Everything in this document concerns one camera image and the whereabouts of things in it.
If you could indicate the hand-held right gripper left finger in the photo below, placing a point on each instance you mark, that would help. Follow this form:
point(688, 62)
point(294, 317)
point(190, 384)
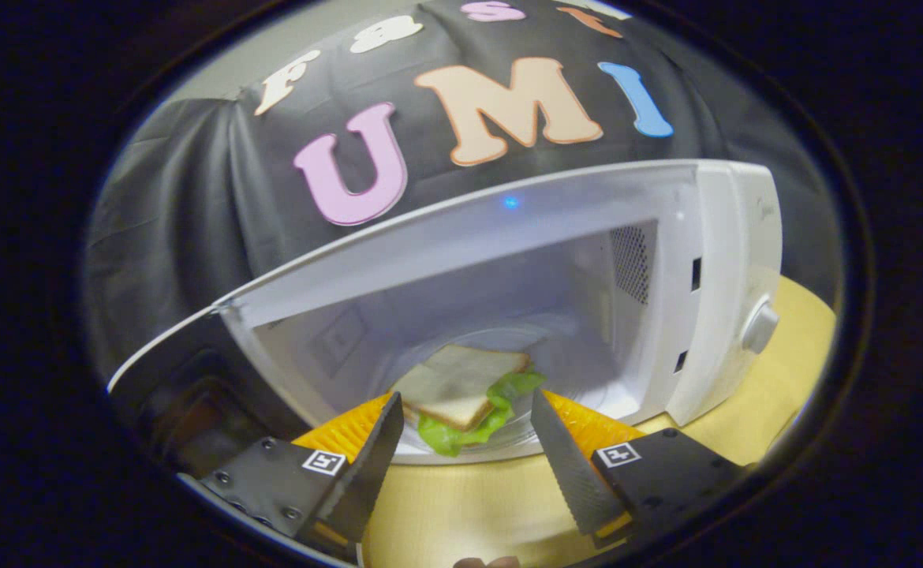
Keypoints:
point(363, 473)

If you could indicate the white microwave oven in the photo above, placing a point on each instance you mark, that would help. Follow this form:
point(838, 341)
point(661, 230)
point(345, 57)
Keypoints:
point(469, 229)

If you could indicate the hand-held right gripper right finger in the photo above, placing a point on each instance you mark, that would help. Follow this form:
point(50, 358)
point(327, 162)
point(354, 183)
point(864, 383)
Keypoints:
point(572, 473)

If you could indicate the sandwich with lettuce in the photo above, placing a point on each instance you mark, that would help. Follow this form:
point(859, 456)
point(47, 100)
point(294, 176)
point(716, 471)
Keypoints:
point(461, 379)

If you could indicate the black backdrop cloth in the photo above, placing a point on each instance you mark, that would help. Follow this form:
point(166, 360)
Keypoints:
point(193, 173)

